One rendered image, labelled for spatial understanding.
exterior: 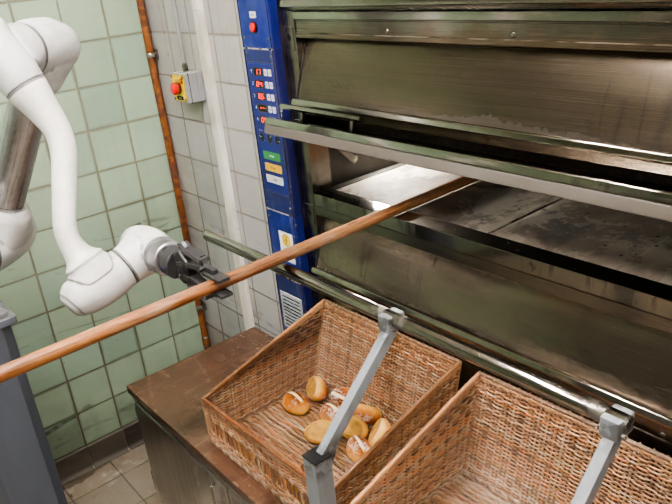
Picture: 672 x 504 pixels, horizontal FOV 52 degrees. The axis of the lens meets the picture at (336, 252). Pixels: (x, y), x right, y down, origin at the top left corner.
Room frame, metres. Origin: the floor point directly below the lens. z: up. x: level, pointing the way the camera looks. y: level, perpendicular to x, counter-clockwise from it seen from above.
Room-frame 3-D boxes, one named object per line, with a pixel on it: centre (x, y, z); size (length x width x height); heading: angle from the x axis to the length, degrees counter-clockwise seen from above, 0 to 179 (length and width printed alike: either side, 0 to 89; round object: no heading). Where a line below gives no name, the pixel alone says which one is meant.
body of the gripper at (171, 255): (1.51, 0.36, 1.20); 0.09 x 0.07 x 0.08; 39
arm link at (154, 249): (1.56, 0.41, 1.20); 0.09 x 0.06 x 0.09; 129
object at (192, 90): (2.44, 0.45, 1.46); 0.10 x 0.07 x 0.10; 38
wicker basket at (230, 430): (1.57, 0.06, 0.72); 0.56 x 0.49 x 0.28; 39
